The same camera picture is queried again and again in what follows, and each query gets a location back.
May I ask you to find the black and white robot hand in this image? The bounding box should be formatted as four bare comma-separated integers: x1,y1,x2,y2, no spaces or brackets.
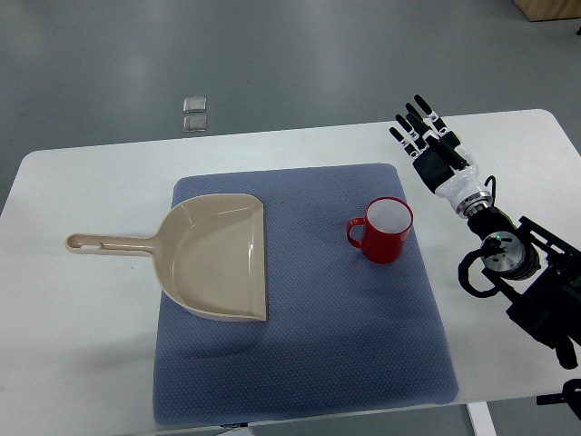
389,94,495,219

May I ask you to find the red mug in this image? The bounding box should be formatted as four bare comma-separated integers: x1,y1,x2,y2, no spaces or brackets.
346,196,414,264

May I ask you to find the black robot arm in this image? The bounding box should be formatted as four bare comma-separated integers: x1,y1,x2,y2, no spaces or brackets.
458,176,580,370

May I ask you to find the beige plastic dustpan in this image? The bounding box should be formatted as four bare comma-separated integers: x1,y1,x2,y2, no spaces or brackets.
65,193,268,322

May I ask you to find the wooden box corner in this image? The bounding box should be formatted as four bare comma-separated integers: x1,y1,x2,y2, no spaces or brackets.
514,0,580,22

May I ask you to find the white table leg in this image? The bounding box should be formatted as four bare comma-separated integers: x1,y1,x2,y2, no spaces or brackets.
466,401,497,436

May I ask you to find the upper metal floor plate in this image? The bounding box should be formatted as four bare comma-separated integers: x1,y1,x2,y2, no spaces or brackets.
182,96,207,114

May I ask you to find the metal floor plate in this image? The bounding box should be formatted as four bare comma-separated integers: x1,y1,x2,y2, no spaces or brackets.
182,114,207,133
182,96,207,114

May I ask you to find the lower metal floor plate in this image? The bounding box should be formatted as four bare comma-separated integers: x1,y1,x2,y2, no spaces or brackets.
182,114,207,133

